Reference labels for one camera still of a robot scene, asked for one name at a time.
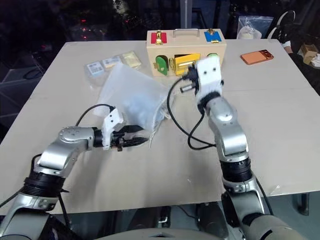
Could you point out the grey robot torso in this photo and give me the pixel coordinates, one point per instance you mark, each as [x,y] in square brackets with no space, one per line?
[160,233]

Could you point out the clear plastic zip bag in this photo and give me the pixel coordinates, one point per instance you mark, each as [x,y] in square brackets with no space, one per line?
[252,27]

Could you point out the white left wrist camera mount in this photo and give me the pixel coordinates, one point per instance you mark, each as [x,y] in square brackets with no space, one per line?
[112,122]

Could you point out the small cardboard box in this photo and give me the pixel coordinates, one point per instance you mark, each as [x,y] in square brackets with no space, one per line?
[310,53]

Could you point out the grey table leg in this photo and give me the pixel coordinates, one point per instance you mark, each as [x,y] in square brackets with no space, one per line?
[303,203]

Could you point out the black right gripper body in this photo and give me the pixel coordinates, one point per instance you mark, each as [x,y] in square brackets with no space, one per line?
[192,75]

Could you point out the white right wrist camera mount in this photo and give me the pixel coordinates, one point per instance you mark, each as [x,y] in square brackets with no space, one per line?
[208,73]

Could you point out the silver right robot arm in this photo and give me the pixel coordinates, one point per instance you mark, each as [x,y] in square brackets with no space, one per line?
[230,135]

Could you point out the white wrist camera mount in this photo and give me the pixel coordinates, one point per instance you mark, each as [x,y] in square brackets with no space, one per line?
[208,73]
[112,122]

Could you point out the orange smartphone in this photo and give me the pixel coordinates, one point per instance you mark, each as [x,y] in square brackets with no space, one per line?
[256,57]

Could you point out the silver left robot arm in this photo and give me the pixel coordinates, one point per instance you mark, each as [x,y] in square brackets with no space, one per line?
[53,152]

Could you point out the pale yellow plastic packet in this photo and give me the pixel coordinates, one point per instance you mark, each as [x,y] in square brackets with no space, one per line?
[131,60]

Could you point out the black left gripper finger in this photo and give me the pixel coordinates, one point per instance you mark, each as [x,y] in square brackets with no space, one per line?
[132,129]
[136,141]

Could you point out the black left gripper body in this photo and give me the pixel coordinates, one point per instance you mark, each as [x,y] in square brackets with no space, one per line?
[117,140]

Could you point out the black white sneaker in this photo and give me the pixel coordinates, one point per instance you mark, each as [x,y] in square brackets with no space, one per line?
[287,17]
[280,33]

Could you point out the yellow blue labelled plastic packet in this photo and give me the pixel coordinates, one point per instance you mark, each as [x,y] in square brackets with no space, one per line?
[110,62]

